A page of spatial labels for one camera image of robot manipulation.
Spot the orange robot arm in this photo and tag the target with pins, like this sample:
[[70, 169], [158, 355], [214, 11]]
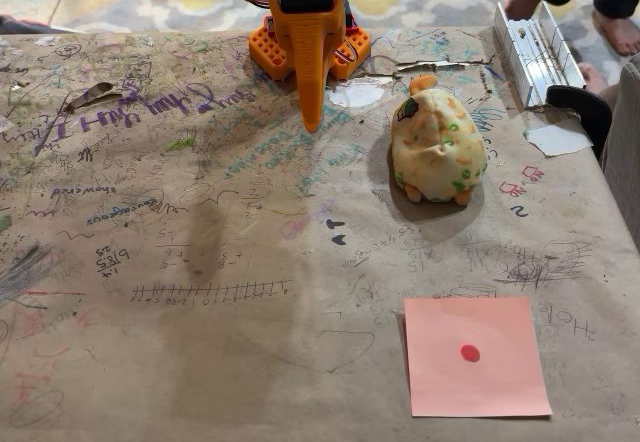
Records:
[[272, 52]]

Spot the black chair armrest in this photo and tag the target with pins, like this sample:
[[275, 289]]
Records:
[[585, 107]]

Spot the pink square paper note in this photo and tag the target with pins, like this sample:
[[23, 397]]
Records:
[[475, 387]]

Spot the orange gripper black servo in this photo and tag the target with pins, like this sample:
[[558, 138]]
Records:
[[306, 29]]

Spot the small red round object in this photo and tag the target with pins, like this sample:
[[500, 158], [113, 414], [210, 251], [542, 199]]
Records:
[[469, 353]]

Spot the white paper scrap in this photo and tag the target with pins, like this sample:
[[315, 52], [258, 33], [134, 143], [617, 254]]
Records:
[[560, 141]]

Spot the cream spotted plush toy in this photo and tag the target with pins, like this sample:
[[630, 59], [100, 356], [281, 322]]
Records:
[[440, 147]]

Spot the grey yellow patterned rug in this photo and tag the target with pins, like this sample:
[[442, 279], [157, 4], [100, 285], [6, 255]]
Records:
[[150, 2]]

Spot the aluminium channel rail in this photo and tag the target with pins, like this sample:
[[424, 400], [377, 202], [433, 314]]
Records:
[[530, 57]]

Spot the scribbled brown paper table cover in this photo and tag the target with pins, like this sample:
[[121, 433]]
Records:
[[200, 337]]

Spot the grey upholstered chair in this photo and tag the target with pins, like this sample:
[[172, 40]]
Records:
[[625, 152]]

